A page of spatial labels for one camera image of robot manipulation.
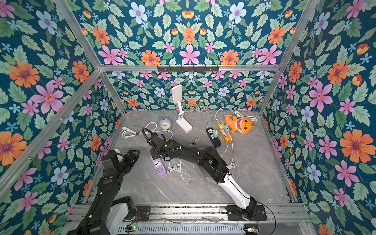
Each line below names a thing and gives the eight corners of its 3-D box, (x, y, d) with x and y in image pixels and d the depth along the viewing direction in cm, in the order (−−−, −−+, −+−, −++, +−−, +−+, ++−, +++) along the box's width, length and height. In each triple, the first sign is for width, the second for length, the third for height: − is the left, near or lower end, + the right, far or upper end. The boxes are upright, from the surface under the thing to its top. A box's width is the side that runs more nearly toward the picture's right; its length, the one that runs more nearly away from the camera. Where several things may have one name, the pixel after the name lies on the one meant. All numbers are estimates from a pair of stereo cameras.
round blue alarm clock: (161, 130, 109) (159, 124, 103) (162, 124, 113) (160, 117, 107) (171, 130, 109) (169, 124, 103) (171, 124, 113) (170, 117, 107)
